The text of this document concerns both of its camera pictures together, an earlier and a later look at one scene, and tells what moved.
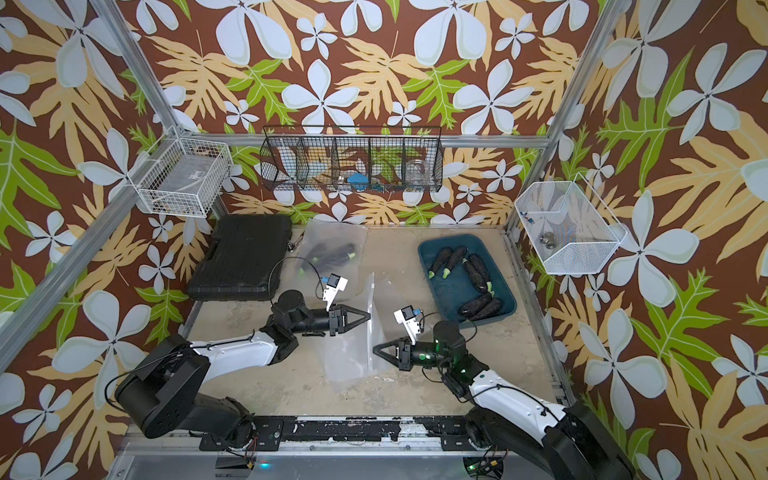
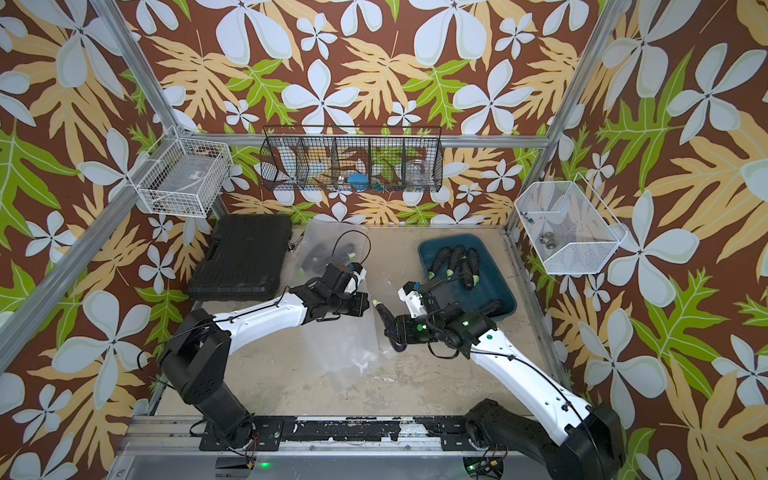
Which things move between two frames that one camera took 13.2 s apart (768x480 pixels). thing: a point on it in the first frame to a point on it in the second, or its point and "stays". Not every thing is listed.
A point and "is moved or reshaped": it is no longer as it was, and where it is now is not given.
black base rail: (271, 434) stays
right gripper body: (427, 356) to (421, 329)
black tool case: (243, 260) stays
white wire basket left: (182, 176) stays
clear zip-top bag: (331, 247) stays
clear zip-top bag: (361, 352) is moved or reshaped
